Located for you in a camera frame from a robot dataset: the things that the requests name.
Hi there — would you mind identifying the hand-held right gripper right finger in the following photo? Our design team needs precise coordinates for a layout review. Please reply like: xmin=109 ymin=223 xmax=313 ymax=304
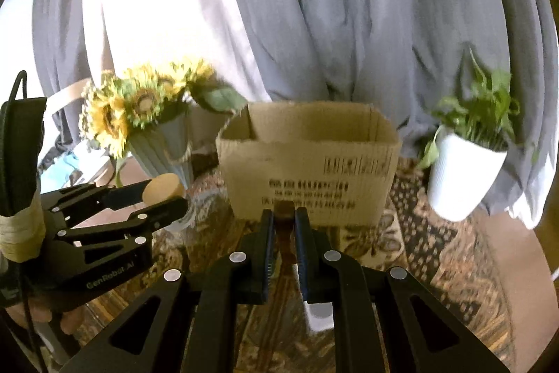
xmin=293 ymin=207 xmax=511 ymax=373

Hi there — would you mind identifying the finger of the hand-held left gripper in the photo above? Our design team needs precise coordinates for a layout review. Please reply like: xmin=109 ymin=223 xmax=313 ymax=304
xmin=41 ymin=180 xmax=153 ymax=225
xmin=52 ymin=196 xmax=189 ymax=264

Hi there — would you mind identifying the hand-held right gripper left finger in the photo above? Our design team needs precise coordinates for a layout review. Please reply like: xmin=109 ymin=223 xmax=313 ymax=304
xmin=59 ymin=208 xmax=276 ymax=373

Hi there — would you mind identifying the jar with wooden lid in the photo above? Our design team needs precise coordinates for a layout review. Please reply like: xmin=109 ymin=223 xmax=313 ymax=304
xmin=144 ymin=174 xmax=195 ymax=229

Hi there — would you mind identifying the small brown bottle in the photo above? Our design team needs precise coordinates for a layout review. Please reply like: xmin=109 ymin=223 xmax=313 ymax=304
xmin=274 ymin=200 xmax=298 ymax=269

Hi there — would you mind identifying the cardboard box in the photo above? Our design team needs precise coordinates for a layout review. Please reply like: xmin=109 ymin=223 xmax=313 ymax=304
xmin=215 ymin=101 xmax=401 ymax=227

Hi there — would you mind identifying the person's left hand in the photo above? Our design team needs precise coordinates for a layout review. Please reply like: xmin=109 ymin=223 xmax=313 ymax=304
xmin=6 ymin=296 xmax=86 ymax=334

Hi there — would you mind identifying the blue cloth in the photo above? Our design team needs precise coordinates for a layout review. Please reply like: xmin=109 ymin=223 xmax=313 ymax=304
xmin=61 ymin=155 xmax=88 ymax=181

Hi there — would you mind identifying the white remote control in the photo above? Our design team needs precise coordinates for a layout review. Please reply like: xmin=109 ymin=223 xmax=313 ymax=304
xmin=299 ymin=264 xmax=333 ymax=332

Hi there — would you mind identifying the grey ribbed vase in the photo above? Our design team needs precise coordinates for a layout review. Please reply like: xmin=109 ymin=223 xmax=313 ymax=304
xmin=129 ymin=113 xmax=195 ymax=190

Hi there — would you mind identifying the sunflower bouquet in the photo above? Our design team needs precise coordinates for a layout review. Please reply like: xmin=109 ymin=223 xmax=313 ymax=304
xmin=79 ymin=57 xmax=247 ymax=159

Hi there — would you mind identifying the patterned rug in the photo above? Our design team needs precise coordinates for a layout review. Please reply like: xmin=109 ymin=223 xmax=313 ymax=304
xmin=74 ymin=157 xmax=516 ymax=373

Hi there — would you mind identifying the grey curtain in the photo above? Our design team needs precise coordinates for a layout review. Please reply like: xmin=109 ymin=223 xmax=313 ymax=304
xmin=32 ymin=0 xmax=114 ymax=164
xmin=214 ymin=0 xmax=559 ymax=225

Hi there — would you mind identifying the white plant pot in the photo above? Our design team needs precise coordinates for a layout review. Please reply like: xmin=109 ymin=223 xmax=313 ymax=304
xmin=427 ymin=127 xmax=509 ymax=222

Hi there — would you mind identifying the white curtain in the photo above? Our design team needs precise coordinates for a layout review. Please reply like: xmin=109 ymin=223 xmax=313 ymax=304
xmin=83 ymin=0 xmax=274 ymax=164

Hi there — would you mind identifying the green leafy plant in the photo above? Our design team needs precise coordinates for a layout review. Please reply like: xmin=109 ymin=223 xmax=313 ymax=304
xmin=417 ymin=50 xmax=540 ymax=170

